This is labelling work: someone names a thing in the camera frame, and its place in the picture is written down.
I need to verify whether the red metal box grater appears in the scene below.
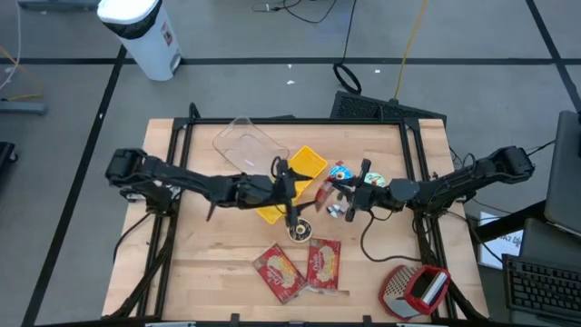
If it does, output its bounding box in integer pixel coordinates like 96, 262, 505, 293
379, 264, 452, 322

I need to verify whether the blue frosted toy donut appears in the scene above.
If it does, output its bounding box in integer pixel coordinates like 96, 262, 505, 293
329, 163, 354, 181

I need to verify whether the white paper sheet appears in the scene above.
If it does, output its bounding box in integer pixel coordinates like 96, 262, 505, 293
478, 211, 524, 270

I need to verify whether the black floor object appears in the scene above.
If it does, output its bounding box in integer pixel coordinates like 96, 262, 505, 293
0, 141, 19, 164

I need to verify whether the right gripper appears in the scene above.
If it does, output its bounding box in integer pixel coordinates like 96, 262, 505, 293
334, 158, 391, 223

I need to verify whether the thin yellow floor cable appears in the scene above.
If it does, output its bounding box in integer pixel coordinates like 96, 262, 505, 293
0, 45, 44, 102

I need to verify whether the grey laptop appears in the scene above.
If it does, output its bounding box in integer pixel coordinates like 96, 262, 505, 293
543, 110, 581, 237

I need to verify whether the black aluminium table frame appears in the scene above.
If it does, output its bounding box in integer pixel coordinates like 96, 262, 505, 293
108, 102, 489, 322

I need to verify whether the black perforated metal panel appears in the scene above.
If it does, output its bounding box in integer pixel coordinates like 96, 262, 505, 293
330, 90, 448, 123

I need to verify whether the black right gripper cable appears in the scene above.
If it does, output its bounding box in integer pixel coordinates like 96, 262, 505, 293
359, 211, 423, 264

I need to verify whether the white floor cable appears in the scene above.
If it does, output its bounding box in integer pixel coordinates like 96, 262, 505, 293
0, 0, 23, 92

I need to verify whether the thin black floor cable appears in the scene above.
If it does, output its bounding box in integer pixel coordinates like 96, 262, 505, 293
251, 0, 340, 25

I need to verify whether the long yellow floor cable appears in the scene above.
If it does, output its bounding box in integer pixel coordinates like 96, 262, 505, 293
392, 0, 430, 102

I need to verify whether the black desk bar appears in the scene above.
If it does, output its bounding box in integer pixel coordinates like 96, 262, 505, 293
474, 202, 546, 243

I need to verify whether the chocolate frosted toy donut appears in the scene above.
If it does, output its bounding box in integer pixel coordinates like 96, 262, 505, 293
286, 217, 313, 244

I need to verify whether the red snack packet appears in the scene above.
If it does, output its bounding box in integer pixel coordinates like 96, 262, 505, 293
252, 243, 308, 304
306, 238, 350, 296
315, 179, 337, 213

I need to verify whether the grey flat floor base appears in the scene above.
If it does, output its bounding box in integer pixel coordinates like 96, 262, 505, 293
17, 0, 101, 11
0, 100, 49, 115

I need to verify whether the black keyboard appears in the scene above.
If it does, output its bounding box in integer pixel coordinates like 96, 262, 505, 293
501, 253, 581, 324

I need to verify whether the dark grey box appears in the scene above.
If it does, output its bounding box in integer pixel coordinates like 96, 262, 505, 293
519, 217, 581, 263

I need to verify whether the white trash bin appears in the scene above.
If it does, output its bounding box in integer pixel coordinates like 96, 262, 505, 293
96, 0, 183, 82

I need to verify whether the green frosted toy donut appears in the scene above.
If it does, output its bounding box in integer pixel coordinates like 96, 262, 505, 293
363, 171, 387, 188

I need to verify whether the black floor cable with coil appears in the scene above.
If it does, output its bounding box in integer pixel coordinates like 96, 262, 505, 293
332, 0, 363, 95

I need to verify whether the black arm base cable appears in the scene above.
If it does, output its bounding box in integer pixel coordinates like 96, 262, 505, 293
112, 211, 153, 264

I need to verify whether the clear plastic container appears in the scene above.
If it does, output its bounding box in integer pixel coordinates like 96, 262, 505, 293
212, 116, 291, 178

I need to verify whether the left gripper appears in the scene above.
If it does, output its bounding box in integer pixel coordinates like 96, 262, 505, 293
267, 158, 319, 233

